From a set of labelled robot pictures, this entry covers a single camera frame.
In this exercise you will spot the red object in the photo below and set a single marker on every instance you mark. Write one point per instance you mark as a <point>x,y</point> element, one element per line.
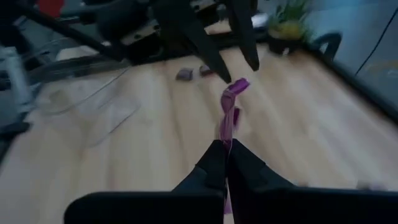
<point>51,7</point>

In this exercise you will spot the small potted green plant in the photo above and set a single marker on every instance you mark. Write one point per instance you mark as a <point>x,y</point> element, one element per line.
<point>289,31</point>

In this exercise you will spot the clear plastic bin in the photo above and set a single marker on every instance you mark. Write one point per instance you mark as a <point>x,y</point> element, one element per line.
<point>93,102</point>

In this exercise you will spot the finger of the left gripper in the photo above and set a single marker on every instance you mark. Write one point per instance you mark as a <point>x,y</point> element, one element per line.
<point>245,31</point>
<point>192,31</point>

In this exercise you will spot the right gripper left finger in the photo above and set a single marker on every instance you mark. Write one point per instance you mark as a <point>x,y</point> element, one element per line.
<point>155,208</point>

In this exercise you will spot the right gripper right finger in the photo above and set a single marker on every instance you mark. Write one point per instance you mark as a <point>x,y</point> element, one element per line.
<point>295,208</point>

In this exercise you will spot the purple Skittles pack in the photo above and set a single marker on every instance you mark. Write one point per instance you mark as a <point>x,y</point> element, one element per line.
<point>228,102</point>

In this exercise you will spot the white panel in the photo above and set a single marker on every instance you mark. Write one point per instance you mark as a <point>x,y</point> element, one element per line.
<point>77,53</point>

